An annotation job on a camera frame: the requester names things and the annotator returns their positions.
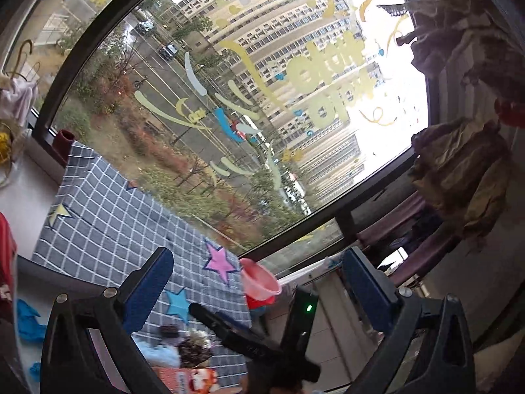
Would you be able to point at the gold wire rack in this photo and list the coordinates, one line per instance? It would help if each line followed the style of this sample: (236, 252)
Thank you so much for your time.
(19, 135)

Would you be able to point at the grey white storage box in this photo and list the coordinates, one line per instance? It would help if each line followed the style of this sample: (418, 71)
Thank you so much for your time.
(86, 343)

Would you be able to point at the leopard print scrunchie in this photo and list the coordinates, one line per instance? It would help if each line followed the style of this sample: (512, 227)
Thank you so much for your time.
(193, 355)

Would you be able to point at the dark red knitted cup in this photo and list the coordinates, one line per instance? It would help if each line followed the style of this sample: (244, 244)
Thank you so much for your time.
(62, 144)

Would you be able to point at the grey checked star tablecloth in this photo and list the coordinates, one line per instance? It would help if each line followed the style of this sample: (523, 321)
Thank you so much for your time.
(100, 229)

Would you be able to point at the pink plastic basin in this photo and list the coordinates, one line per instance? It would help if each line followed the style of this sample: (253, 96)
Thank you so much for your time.
(258, 283)

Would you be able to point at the red plastic basin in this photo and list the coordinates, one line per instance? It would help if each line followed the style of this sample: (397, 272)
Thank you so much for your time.
(254, 304)

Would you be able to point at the orange printed packet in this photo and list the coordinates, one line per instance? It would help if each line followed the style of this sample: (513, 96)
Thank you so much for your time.
(188, 380)

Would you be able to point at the white dotted cloth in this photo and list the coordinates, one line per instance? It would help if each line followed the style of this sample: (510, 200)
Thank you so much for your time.
(199, 338)

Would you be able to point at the yellow cloth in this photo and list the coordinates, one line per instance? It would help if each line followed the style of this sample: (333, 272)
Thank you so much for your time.
(5, 147)

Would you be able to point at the blue cloth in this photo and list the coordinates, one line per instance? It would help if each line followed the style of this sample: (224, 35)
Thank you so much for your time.
(35, 371)
(29, 329)

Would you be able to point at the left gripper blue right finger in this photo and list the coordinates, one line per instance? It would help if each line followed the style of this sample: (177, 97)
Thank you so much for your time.
(371, 288)

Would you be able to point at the striped knitted sock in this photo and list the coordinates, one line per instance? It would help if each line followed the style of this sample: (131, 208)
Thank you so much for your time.
(170, 335)

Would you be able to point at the light blue fluffy scrunchie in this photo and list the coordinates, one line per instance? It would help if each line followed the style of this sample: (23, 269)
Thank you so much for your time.
(159, 355)

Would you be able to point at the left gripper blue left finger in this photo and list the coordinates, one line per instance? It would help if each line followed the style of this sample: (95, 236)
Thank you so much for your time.
(141, 289)

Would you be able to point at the pink white towel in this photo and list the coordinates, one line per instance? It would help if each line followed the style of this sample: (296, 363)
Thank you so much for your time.
(17, 99)

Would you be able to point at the dark red garment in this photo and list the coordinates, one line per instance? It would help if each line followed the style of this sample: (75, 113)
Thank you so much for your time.
(8, 252)

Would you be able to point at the hanging brown clothes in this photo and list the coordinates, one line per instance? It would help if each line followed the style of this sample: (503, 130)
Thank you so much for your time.
(463, 167)

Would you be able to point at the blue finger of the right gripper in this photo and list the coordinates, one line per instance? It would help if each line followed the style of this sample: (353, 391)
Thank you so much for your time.
(230, 323)
(207, 318)

